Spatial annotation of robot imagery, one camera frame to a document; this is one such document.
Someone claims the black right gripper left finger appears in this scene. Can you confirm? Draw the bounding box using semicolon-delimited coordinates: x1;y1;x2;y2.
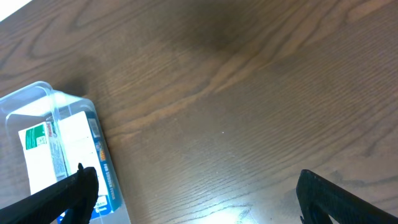
1;164;99;223

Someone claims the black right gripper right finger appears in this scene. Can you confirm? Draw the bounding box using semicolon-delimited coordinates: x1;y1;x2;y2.
296;169;397;224

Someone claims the white green Panadol box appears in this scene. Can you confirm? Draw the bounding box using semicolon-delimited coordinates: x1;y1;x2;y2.
18;121;68;195

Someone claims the blue white medicine box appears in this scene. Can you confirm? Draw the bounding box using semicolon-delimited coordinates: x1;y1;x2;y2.
58;111;124;224

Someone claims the clear plastic container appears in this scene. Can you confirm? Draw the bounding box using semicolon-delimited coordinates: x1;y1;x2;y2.
1;82;130;223

